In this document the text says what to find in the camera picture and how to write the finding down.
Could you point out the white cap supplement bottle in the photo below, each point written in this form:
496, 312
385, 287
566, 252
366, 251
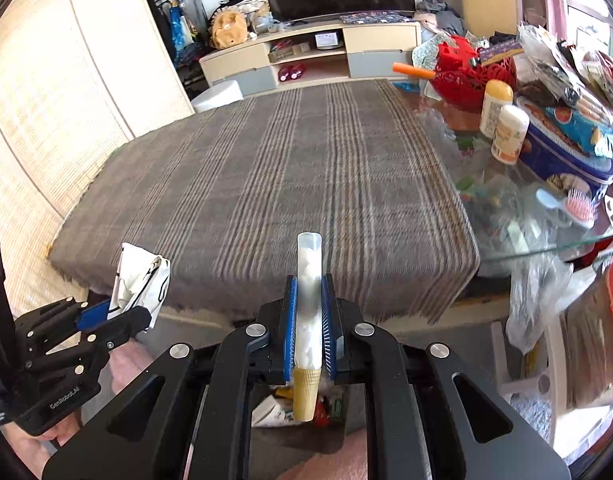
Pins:
509, 135

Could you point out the floral fabric bundle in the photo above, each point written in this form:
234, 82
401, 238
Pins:
425, 55

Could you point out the yellow plush backpack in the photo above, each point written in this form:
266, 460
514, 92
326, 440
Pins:
228, 29

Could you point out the cream wrapper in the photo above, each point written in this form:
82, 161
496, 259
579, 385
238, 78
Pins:
142, 280

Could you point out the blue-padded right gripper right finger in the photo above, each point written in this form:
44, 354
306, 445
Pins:
427, 416

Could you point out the pink hairbrush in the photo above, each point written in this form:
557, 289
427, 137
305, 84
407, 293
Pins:
576, 206

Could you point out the black trash bin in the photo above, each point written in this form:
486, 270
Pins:
296, 424

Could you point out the orange handled tool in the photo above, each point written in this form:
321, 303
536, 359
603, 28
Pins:
413, 71

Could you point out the beige TV cabinet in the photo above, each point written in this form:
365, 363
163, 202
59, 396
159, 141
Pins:
312, 54

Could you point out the black coat rack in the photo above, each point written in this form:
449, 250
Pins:
183, 28

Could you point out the yellow cap white bottle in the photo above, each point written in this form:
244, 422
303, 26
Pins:
497, 95

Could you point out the clear tube with cone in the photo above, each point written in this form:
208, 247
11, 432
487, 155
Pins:
308, 344

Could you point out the clear plastic bag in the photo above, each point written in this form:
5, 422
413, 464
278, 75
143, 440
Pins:
542, 287

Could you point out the white torn carton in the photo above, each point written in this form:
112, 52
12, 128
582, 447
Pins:
273, 412

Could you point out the grey plaid tablecloth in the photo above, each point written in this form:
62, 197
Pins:
223, 195

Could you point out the person's left hand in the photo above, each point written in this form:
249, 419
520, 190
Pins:
33, 451

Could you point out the white round stool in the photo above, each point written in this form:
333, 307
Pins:
224, 93

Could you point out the red openwork basket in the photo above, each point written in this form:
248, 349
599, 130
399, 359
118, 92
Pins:
462, 83

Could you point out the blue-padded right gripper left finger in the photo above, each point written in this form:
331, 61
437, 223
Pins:
187, 415

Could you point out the blue cookie tin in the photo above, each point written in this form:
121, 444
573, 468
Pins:
555, 159

